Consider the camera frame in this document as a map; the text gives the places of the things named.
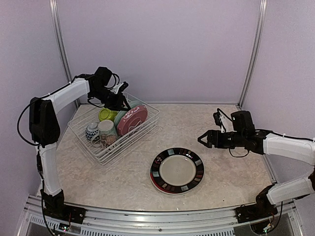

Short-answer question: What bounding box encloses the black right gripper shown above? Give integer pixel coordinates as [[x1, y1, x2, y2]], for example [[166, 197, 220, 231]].
[[198, 129, 246, 148]]

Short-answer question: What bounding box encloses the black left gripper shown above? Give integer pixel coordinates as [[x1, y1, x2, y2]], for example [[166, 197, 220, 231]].
[[90, 86, 131, 111]]

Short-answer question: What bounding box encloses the light teal flower plate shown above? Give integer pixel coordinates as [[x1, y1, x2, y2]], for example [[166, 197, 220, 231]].
[[114, 100, 142, 127]]

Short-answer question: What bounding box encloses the pink dotted scalloped plate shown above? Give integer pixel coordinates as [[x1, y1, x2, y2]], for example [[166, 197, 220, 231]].
[[117, 105, 148, 136]]

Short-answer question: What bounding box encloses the black rimmed striped plate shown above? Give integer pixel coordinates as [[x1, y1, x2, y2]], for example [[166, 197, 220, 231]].
[[150, 147, 205, 192]]

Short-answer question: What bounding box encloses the red teal floral plate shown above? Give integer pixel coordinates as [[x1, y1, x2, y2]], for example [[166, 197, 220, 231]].
[[150, 172, 189, 195]]

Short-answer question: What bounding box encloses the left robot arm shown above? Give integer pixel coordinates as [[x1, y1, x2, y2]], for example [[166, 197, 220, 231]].
[[21, 67, 130, 219]]

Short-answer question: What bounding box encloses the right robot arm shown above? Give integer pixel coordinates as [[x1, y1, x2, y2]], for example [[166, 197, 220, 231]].
[[197, 109, 315, 218]]

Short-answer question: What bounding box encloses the lime green bowl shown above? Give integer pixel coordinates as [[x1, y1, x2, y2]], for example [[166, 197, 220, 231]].
[[98, 108, 118, 121]]

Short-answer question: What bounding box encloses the seashell print mug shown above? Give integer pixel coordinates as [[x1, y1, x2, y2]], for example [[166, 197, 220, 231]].
[[91, 120, 118, 148]]

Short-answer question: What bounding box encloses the blue white patterned cup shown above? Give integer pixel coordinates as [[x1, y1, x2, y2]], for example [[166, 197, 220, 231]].
[[85, 122, 99, 142]]

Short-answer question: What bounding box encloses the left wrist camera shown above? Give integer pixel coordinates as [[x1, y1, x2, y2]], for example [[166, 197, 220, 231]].
[[110, 82, 129, 94]]

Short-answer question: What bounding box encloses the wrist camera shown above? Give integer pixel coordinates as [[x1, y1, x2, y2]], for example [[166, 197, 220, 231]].
[[110, 82, 129, 94], [213, 108, 233, 133]]

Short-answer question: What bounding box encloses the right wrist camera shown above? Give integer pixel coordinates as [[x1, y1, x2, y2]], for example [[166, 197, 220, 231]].
[[213, 108, 233, 133]]

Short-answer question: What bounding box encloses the white wire dish rack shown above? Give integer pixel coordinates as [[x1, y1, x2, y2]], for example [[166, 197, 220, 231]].
[[68, 92, 159, 165]]

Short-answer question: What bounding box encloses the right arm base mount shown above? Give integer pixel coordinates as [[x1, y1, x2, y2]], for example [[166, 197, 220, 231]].
[[235, 184, 278, 223]]

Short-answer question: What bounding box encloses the right aluminium corner post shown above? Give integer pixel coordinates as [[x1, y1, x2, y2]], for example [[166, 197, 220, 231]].
[[238, 0, 268, 109]]

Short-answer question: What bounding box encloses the aluminium corner post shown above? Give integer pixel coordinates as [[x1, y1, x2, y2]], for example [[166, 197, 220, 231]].
[[48, 0, 81, 108], [238, 0, 268, 109]]

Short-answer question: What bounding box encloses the left aluminium corner post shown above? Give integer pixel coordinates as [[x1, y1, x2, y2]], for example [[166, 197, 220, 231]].
[[48, 0, 81, 108]]

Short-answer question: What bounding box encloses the aluminium front rail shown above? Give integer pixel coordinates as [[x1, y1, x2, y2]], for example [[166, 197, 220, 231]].
[[24, 195, 302, 236]]

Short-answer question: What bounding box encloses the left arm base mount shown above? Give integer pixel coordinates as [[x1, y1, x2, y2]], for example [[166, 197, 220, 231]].
[[40, 190, 87, 224]]

